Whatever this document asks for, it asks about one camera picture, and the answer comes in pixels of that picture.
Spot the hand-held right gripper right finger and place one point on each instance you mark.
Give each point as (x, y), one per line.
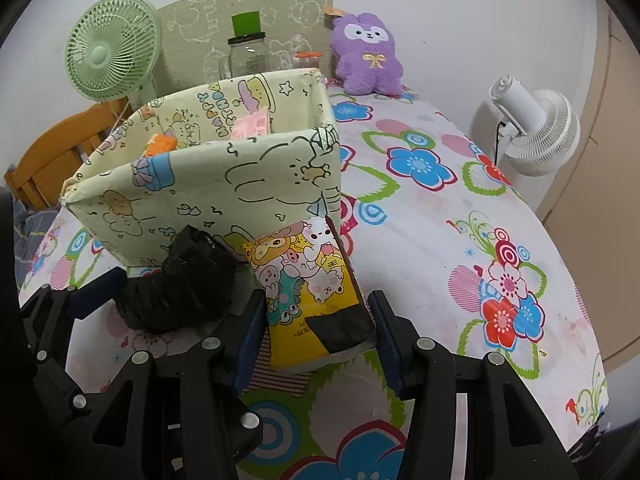
(387, 345)

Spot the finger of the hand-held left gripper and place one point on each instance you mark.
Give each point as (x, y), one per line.
(240, 440)
(95, 292)

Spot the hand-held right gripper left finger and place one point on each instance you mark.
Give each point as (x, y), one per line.
(247, 345)

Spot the yellow cartoon packet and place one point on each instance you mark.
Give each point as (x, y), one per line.
(300, 280)

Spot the black plastic bag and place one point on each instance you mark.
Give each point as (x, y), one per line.
(185, 280)

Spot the yellow cartoon fabric storage box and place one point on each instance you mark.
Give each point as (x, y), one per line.
(225, 180)

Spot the pink packet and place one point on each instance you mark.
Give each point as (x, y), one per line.
(247, 126)

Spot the grey plaid pillow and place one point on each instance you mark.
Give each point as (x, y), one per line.
(30, 222)

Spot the orange packet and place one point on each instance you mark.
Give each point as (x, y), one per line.
(160, 145)

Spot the green desk fan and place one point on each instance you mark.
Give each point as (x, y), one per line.
(100, 55)

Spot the beige cabinet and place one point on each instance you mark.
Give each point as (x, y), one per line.
(600, 185)

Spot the purple bunny plush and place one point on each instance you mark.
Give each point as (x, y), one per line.
(367, 70)

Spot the white standing fan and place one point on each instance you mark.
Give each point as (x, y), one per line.
(520, 102)

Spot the glass mug jar black lid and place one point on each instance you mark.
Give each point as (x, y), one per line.
(250, 57)

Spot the small glass jar orange lid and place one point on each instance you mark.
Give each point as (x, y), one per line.
(306, 60)

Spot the green cartoon-print board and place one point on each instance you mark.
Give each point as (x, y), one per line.
(200, 15)

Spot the green plastic cup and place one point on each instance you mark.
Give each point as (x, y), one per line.
(245, 24)

